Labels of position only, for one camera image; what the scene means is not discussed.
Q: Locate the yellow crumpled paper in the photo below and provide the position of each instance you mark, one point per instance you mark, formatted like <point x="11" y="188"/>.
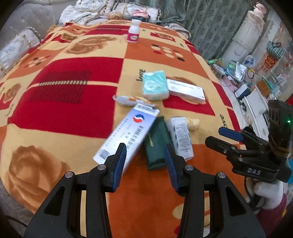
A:
<point x="193" y="123"/>

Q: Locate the green striped bag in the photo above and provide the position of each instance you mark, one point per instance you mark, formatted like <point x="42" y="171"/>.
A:
<point x="274" y="50"/>

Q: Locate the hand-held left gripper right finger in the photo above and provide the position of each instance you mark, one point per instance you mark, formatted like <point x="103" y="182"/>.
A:
<point x="171" y="167"/>

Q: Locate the white bottle pink label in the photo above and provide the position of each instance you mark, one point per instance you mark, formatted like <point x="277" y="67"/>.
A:
<point x="133" y="34"/>

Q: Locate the white beaded cushion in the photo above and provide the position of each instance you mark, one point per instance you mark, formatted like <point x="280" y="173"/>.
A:
<point x="13" y="50"/>

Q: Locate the teal tissue pack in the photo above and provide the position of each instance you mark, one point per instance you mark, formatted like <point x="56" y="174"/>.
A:
<point x="154" y="85"/>

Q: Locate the white crumpled cloth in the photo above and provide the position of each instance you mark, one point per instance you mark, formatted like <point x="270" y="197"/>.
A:
<point x="75" y="14"/>

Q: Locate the red paper decoration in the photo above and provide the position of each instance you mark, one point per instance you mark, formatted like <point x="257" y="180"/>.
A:
<point x="269" y="63"/>

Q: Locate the red orange printed blanket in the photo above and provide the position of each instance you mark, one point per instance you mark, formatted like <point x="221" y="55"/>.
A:
<point x="68" y="96"/>

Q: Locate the green patterned curtain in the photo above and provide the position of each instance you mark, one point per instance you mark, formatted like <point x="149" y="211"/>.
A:
<point x="206" y="22"/>

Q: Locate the cream embroidered cushion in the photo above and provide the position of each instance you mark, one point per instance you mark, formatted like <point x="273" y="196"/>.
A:
<point x="96" y="6"/>

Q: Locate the lace-covered standing air conditioner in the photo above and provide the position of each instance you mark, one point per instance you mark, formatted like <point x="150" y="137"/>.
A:
<point x="245" y="39"/>

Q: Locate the white navy shopping bag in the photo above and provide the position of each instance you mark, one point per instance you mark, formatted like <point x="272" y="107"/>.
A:
<point x="242" y="91"/>

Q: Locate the long white medicine box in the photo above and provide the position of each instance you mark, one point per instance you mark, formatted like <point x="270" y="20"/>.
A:
<point x="185" y="90"/>

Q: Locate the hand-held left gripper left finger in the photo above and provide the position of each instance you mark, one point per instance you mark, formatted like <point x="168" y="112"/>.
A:
<point x="120" y="164"/>

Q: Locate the white orange snack wrapper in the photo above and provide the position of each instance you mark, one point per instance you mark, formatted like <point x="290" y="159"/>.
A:
<point x="128" y="100"/>

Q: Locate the small wooden stool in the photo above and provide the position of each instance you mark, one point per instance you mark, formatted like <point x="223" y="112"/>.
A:
<point x="219" y="70"/>

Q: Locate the pink pig toy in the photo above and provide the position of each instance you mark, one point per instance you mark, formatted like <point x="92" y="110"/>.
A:
<point x="261" y="9"/>

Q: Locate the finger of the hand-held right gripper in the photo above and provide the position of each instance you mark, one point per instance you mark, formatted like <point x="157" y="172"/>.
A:
<point x="230" y="133"/>
<point x="219" y="145"/>

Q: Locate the silver foil bag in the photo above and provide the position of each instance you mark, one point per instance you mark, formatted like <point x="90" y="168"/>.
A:
<point x="240" y="72"/>

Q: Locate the large white blue box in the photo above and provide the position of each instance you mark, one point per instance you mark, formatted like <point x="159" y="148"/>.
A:
<point x="128" y="135"/>

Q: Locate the dark green packet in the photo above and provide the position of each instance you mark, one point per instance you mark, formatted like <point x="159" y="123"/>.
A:
<point x="155" y="146"/>

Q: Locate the printed tissue packet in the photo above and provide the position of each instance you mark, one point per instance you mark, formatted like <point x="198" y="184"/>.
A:
<point x="180" y="137"/>

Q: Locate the beige tufted sofa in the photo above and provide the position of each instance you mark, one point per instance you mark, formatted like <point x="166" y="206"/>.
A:
<point x="29" y="16"/>

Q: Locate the white blue plastic bag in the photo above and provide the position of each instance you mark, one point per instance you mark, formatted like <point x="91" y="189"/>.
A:
<point x="249" y="61"/>

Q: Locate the cream floral cushion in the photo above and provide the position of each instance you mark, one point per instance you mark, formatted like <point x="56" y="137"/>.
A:
<point x="135" y="12"/>

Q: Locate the white cabinet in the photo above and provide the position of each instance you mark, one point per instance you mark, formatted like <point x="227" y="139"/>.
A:
<point x="256" y="107"/>

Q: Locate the orange gift bag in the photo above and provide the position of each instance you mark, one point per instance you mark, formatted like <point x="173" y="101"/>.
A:
<point x="264" y="87"/>

